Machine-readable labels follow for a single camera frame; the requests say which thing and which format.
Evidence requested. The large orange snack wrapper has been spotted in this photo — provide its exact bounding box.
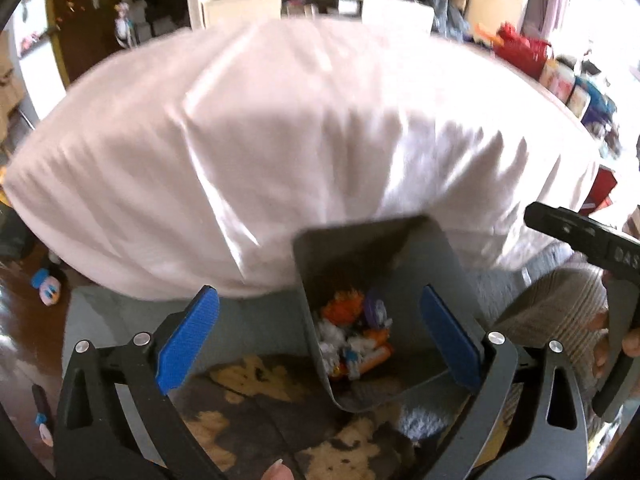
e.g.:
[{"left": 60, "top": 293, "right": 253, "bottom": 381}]
[{"left": 321, "top": 288, "right": 367, "bottom": 329}]

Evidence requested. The cream television cabinet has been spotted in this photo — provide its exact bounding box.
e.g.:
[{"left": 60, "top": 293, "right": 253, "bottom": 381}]
[{"left": 201, "top": 0, "right": 435, "bottom": 37}]

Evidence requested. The grey mat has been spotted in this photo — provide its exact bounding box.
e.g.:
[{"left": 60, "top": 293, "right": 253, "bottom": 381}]
[{"left": 62, "top": 282, "right": 313, "bottom": 413}]

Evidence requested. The person's beige knit clothing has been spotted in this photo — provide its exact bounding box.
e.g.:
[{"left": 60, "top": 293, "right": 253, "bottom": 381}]
[{"left": 492, "top": 259, "right": 612, "bottom": 413}]

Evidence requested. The silver foil wrapper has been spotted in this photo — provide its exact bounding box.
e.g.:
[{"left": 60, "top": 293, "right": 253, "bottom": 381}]
[{"left": 313, "top": 317, "right": 350, "bottom": 361}]

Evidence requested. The red box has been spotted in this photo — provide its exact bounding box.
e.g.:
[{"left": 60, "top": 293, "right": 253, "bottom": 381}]
[{"left": 581, "top": 167, "right": 619, "bottom": 212}]

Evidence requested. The duck plush toy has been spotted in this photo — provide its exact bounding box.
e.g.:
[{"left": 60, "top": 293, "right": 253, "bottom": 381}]
[{"left": 29, "top": 267, "right": 64, "bottom": 307}]

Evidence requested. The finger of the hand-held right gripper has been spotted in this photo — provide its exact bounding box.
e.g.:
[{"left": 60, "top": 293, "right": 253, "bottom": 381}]
[{"left": 523, "top": 202, "right": 622, "bottom": 262}]

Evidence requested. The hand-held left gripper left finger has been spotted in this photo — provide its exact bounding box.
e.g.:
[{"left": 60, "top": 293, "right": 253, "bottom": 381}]
[{"left": 52, "top": 285, "right": 226, "bottom": 480}]

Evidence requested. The short white canister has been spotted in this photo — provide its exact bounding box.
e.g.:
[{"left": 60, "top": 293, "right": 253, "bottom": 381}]
[{"left": 565, "top": 77, "right": 592, "bottom": 117}]

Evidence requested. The dark brown door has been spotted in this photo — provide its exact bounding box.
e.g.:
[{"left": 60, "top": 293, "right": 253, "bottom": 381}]
[{"left": 44, "top": 0, "right": 132, "bottom": 82}]

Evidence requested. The red plastic basket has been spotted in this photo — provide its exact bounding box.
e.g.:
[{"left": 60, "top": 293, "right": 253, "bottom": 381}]
[{"left": 491, "top": 22, "right": 554, "bottom": 79}]

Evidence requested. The pale pink satin tablecloth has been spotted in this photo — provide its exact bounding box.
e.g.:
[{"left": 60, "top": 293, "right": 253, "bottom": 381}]
[{"left": 2, "top": 19, "right": 602, "bottom": 302}]

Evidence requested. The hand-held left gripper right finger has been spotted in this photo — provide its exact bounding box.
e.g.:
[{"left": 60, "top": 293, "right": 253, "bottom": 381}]
[{"left": 418, "top": 284, "right": 592, "bottom": 480}]

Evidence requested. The small duck figure toy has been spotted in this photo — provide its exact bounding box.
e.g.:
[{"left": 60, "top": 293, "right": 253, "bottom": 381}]
[{"left": 31, "top": 384, "right": 54, "bottom": 447}]

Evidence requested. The blue grey cloth heap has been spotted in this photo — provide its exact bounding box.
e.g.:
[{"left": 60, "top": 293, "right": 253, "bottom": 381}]
[{"left": 429, "top": 0, "right": 468, "bottom": 42}]

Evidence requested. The brown yellow patterned rug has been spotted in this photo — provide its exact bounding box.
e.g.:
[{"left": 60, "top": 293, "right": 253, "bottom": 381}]
[{"left": 169, "top": 354, "right": 417, "bottom": 480}]

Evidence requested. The orange candy tube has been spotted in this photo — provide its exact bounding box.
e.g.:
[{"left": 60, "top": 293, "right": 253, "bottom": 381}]
[{"left": 356, "top": 344, "right": 395, "bottom": 377}]

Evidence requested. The person's right hand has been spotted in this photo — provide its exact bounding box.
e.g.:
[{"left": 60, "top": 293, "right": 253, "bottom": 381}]
[{"left": 587, "top": 311, "right": 640, "bottom": 380}]

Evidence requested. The tall white canister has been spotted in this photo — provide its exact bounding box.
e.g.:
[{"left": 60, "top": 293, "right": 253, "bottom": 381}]
[{"left": 540, "top": 59, "right": 575, "bottom": 102}]

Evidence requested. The small doll figure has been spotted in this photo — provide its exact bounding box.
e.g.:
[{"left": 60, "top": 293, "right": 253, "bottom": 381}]
[{"left": 113, "top": 2, "right": 137, "bottom": 49}]

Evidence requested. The purple snack wrapper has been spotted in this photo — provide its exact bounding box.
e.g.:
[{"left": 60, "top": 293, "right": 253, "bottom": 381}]
[{"left": 363, "top": 289, "right": 391, "bottom": 330}]

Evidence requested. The grey square bin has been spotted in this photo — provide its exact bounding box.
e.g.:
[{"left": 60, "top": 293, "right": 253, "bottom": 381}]
[{"left": 291, "top": 215, "right": 493, "bottom": 415}]

